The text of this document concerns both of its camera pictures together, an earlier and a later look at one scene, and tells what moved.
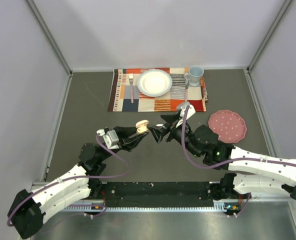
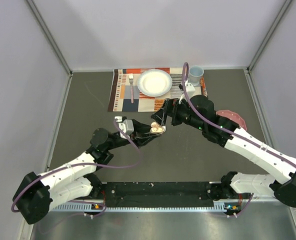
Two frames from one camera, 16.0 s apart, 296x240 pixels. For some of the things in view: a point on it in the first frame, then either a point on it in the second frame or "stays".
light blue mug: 194,76 stays
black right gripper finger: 170,118 -> 159,116
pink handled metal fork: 131,79 stays
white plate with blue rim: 154,83 stays
